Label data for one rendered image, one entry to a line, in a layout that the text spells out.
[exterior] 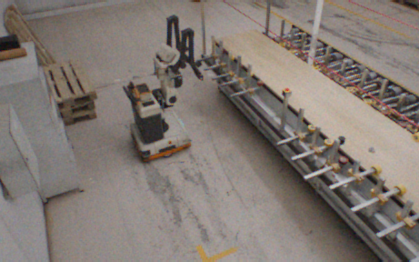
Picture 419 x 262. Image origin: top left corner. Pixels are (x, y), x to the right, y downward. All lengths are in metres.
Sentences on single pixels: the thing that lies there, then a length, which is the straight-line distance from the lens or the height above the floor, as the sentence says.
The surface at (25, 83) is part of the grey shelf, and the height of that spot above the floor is 1.52.
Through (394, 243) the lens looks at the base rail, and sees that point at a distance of 3.18.
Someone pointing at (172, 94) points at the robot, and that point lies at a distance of 4.32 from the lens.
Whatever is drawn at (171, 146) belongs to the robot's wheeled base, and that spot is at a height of 0.18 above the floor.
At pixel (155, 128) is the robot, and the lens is 4.31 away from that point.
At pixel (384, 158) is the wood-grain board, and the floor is 0.90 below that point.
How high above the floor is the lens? 3.12
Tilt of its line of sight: 39 degrees down
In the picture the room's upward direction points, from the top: 3 degrees counter-clockwise
